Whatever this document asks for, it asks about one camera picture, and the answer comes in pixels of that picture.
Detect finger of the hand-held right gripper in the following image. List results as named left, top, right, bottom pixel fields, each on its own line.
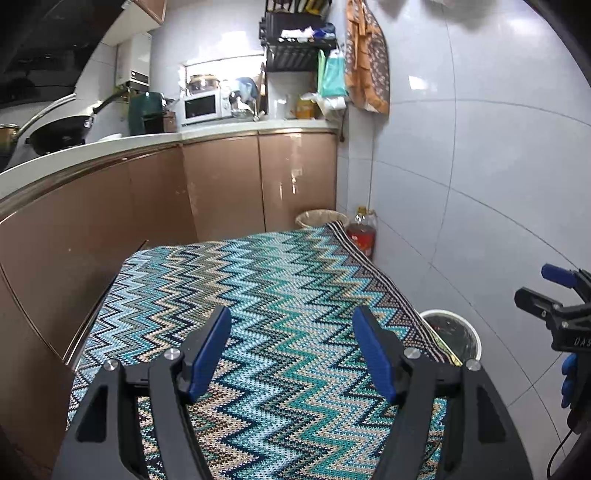
left=515, top=287, right=573, bottom=330
left=542, top=263, right=591, bottom=303

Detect copper kitchen counter cabinets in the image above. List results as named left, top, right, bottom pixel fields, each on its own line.
left=0, top=117, right=340, bottom=462

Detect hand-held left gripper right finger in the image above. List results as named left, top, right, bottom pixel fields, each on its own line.
left=353, top=305, right=534, bottom=480

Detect person's right hand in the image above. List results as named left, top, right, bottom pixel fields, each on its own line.
left=561, top=353, right=578, bottom=409

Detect beige waste bin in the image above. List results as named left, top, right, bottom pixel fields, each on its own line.
left=295, top=209, right=348, bottom=232

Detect white bin with black liner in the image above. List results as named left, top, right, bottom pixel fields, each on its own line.
left=418, top=310, right=482, bottom=367

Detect heap of white blue packets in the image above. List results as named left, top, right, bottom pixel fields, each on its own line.
left=279, top=25, right=337, bottom=43

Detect zigzag knitted table cloth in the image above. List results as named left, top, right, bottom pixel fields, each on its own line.
left=67, top=220, right=455, bottom=480

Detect black wall rack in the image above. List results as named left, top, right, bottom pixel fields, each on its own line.
left=261, top=0, right=338, bottom=72

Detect blue grey cloth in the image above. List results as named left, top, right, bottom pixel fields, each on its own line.
left=233, top=78, right=259, bottom=100

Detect glass pot with lid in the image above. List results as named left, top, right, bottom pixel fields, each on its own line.
left=188, top=74, right=220, bottom=93

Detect cooking oil bottle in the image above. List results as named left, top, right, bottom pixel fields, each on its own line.
left=346, top=206, right=377, bottom=261

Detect white microwave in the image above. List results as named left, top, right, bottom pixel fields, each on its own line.
left=179, top=90, right=232, bottom=126

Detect black range hood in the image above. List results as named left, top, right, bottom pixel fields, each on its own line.
left=0, top=0, right=134, bottom=112

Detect orange floral apron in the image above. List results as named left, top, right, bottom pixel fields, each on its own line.
left=344, top=0, right=391, bottom=114

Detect teal plastic bag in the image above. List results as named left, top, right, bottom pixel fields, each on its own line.
left=318, top=48, right=348, bottom=99

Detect copper upper cabinets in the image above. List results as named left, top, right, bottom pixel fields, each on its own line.
left=99, top=0, right=167, bottom=47

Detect white water heater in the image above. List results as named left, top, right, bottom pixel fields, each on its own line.
left=115, top=33, right=153, bottom=90

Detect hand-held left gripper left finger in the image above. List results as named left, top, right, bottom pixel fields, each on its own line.
left=51, top=305, right=232, bottom=480

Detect yellow green plastic tablecloth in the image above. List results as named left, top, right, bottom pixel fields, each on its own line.
left=431, top=330, right=462, bottom=366

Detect yellow food bag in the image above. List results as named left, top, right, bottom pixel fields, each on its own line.
left=293, top=92, right=347, bottom=120

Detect black wok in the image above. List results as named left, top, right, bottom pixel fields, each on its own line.
left=25, top=90, right=125, bottom=155

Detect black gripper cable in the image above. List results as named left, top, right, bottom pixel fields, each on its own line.
left=547, top=427, right=578, bottom=480

